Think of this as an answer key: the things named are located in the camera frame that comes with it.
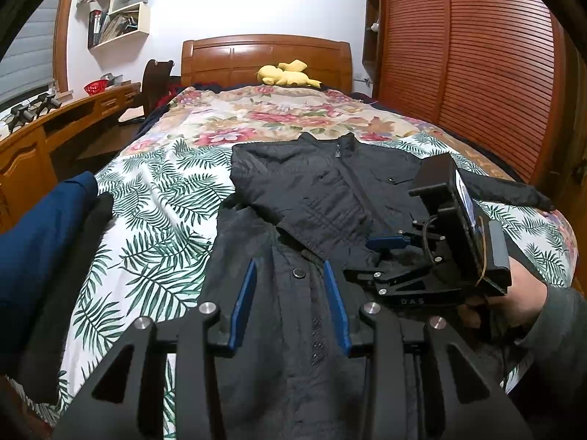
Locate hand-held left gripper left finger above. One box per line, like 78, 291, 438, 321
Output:
52, 259, 258, 440

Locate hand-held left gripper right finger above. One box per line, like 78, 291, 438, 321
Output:
322, 260, 533, 440

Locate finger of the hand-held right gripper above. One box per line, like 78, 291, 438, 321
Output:
366, 229, 434, 258
343, 261, 465, 309

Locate black jacket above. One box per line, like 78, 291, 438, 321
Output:
197, 132, 557, 440

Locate person's right hand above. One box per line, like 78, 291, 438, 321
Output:
459, 257, 550, 331

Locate bed with leaf-print cover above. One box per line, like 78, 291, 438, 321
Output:
55, 86, 579, 440

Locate wooden slatted wardrobe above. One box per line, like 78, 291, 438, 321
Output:
361, 0, 568, 185

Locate black cloth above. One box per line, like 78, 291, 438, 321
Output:
17, 191, 115, 405

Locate yellow plush toy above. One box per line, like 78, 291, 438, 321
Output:
256, 59, 323, 89

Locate blue cloth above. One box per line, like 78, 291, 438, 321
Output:
0, 170, 100, 377

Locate dark wooden chair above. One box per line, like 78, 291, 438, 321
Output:
117, 59, 176, 125

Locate wooden bed headboard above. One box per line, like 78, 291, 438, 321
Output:
181, 34, 353, 95

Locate wooden desk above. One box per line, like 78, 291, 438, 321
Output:
0, 81, 143, 235

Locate dark metal objects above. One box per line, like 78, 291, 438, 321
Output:
0, 93, 63, 133

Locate black binder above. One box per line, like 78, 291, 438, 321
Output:
87, 9, 104, 49

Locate grey window blind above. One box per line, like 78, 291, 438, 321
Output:
0, 0, 65, 111

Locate white wall shelf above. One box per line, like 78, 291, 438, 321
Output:
76, 0, 158, 51

